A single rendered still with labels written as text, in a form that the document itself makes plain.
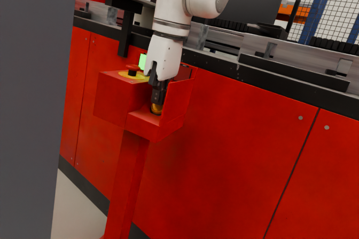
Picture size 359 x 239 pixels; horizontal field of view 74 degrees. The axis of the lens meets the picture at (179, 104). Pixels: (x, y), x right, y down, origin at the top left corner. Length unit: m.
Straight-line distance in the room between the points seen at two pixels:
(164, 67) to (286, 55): 0.40
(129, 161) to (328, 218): 0.53
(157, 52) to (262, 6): 0.97
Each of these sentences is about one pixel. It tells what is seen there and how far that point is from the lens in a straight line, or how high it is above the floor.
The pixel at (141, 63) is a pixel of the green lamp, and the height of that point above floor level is 0.80.
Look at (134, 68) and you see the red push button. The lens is 0.64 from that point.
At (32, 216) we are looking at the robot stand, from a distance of 0.42.
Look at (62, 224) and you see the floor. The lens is 1.30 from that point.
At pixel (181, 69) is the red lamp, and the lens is 0.68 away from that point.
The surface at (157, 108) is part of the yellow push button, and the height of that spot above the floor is 0.72.
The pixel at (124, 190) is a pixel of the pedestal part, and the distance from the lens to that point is 0.76.
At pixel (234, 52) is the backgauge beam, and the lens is 1.13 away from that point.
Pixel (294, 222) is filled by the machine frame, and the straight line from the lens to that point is 0.77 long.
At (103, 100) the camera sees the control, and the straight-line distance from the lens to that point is 0.64.
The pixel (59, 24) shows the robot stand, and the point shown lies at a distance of 0.32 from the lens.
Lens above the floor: 0.92
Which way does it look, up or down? 16 degrees down
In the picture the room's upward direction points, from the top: 14 degrees clockwise
